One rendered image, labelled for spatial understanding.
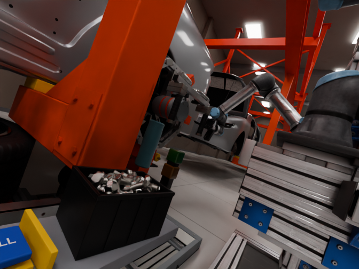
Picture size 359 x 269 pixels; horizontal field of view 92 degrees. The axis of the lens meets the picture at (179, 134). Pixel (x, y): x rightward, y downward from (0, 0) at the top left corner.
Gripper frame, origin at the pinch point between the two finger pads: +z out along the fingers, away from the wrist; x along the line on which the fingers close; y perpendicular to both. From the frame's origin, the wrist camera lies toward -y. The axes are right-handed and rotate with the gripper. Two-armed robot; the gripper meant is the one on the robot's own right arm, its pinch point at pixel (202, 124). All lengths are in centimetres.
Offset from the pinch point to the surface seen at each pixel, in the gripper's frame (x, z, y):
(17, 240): 23, 90, -35
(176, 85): -2.1, 36.8, 10.4
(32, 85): -46, 75, -13
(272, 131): 5, -344, 72
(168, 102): -13.5, 24.1, 3.8
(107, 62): 5, 76, 0
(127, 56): 9, 74, 3
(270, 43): -47, -275, 244
